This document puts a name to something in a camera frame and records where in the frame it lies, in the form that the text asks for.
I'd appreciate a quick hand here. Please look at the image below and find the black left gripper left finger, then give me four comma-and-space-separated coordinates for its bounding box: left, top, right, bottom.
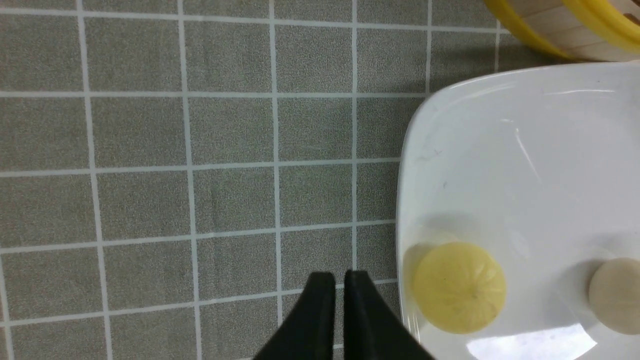
254, 272, 336, 360

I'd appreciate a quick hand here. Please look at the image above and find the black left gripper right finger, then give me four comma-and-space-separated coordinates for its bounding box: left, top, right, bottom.
343, 269, 434, 360

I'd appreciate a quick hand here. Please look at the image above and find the yellow steamed bun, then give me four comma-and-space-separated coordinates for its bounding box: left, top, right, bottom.
411, 241, 507, 335

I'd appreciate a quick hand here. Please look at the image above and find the white steamed bun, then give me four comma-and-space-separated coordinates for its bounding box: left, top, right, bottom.
588, 257, 640, 336

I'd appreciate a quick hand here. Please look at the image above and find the white square plate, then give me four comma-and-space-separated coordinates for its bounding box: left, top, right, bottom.
396, 62, 640, 360

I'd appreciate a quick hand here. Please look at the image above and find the grey checkered tablecloth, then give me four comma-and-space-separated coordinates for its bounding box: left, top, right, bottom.
0, 0, 557, 360

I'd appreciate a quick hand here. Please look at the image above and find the bamboo steamer basket yellow rim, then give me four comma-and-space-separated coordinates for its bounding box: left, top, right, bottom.
484, 0, 640, 62

